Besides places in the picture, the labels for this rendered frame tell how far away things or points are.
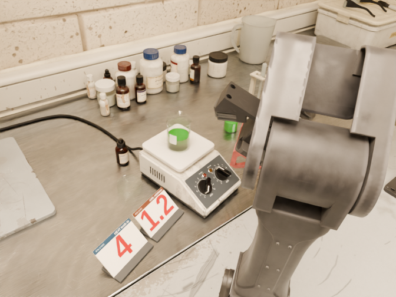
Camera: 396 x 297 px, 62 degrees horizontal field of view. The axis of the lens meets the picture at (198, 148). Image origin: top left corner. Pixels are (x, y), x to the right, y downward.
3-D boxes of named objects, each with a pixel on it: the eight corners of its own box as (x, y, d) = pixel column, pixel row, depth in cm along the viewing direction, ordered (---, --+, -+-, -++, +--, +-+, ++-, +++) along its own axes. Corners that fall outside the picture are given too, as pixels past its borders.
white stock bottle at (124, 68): (129, 89, 107) (126, 57, 100) (140, 96, 104) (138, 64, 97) (113, 95, 104) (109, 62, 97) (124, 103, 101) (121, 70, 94)
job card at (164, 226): (184, 213, 69) (184, 199, 67) (157, 242, 63) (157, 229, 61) (161, 200, 72) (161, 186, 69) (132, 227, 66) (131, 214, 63)
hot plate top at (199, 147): (216, 147, 74) (217, 144, 74) (180, 174, 67) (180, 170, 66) (177, 125, 80) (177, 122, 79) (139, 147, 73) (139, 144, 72)
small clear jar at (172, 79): (173, 94, 106) (173, 79, 103) (162, 89, 108) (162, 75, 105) (182, 89, 109) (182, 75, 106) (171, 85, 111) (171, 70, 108)
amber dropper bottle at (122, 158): (114, 161, 80) (111, 139, 76) (122, 155, 82) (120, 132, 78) (122, 167, 79) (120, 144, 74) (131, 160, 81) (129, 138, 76)
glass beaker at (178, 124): (190, 155, 71) (192, 125, 66) (165, 155, 70) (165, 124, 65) (190, 138, 75) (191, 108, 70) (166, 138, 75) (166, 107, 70)
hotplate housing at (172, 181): (240, 188, 76) (246, 161, 71) (204, 221, 68) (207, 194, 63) (171, 145, 86) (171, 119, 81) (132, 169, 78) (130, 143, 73)
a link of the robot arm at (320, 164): (235, 270, 50) (278, 96, 26) (280, 283, 48) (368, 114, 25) (225, 314, 45) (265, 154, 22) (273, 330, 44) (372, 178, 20)
